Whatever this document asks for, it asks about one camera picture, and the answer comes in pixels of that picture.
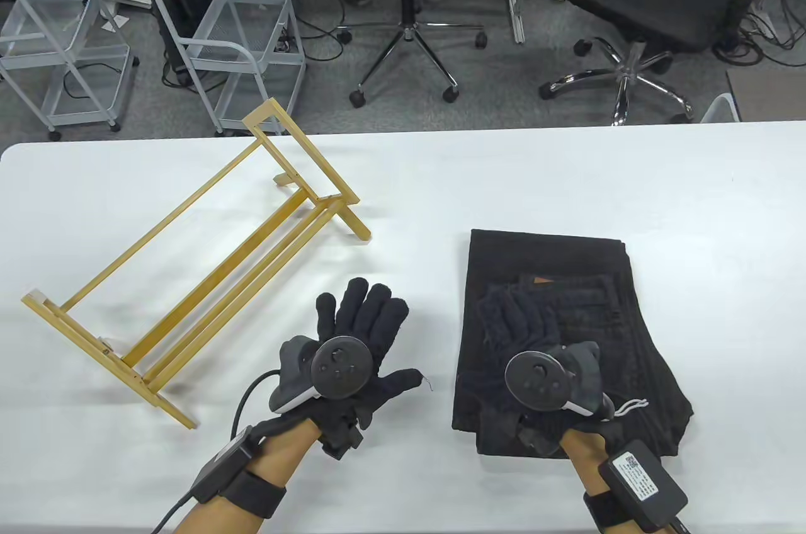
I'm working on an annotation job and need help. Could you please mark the person's right hand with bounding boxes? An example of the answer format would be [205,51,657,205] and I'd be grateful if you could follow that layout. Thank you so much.
[458,282,624,458]

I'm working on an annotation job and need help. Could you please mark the person's left hand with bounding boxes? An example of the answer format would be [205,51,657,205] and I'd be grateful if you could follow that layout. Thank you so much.
[277,278,424,460]

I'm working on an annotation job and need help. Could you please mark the black trousers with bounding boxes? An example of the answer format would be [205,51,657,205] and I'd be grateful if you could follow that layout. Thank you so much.
[452,229,695,459]

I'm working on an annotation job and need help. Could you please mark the wooden book rack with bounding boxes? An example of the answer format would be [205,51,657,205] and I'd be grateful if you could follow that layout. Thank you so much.
[21,98,372,431]

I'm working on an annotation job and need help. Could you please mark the person's right forearm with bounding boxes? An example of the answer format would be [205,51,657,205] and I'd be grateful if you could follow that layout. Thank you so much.
[560,427,656,534]

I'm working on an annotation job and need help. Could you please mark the grey round handheld controller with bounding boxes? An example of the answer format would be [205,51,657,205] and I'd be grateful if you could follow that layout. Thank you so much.
[505,342,649,420]
[270,336,373,414]

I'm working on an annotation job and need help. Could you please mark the black wrist sensor box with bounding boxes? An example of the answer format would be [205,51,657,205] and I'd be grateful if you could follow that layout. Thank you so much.
[191,427,262,503]
[598,440,688,525]

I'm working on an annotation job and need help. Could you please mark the white metal trolley cart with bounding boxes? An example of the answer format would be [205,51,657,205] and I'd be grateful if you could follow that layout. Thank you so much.
[0,0,139,141]
[152,0,307,137]

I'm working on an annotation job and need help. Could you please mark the white plastic object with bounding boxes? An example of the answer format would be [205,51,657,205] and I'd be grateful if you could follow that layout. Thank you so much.
[700,92,742,123]

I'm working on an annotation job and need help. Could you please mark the brown board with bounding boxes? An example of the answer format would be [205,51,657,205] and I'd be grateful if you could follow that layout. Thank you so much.
[726,67,806,122]

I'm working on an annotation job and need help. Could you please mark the black wrist strap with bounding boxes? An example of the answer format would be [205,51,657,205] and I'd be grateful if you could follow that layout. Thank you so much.
[224,471,287,519]
[582,490,643,534]

